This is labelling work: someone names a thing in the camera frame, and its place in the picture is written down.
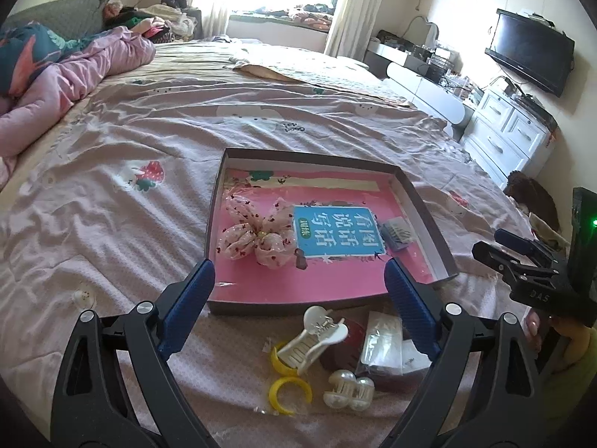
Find pearl white hair clip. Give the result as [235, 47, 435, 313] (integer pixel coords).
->
[323, 369, 375, 411]

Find dark red oval hair clip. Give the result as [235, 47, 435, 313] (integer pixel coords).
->
[319, 320, 429, 393]

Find white claw hair clip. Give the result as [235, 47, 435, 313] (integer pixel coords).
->
[270, 305, 349, 377]

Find white earring card bag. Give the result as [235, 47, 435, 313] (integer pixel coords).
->
[402, 339, 431, 375]

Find person's right hand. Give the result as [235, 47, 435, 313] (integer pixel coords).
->
[523, 308, 562, 354]

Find brown plush toy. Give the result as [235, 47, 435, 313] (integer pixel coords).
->
[504, 171, 560, 233]

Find white drawer cabinet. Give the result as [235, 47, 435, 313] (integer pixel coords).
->
[460, 87, 556, 188]

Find clear bag dark card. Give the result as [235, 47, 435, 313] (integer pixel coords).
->
[356, 311, 404, 376]

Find pink book with blue label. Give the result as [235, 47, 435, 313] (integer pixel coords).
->
[208, 167, 437, 306]

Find white curved desk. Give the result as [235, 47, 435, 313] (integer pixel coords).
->
[363, 38, 472, 141]

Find pink bed sheet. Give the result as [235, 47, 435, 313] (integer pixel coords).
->
[1, 44, 530, 434]

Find small brown hair clip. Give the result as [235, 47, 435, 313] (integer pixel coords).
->
[294, 249, 307, 270]

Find shallow cardboard box tray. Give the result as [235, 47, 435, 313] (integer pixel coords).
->
[205, 146, 460, 317]

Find pink dotted fabric bow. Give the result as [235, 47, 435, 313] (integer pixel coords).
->
[216, 194, 297, 269]

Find pink quilt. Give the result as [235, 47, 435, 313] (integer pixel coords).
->
[1, 27, 156, 185]

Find white curtain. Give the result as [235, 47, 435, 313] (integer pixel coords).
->
[324, 0, 381, 60]

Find teal floral blanket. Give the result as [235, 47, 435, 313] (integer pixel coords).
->
[0, 21, 92, 98]

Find grey green pillow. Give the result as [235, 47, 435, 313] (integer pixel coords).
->
[1, 0, 110, 40]

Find clothes pile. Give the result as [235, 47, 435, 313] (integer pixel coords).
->
[103, 0, 203, 44]

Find yellow bracelet lower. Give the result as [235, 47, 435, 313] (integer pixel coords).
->
[267, 376, 314, 416]

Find black wall television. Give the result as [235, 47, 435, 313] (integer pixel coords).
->
[485, 9, 575, 97]

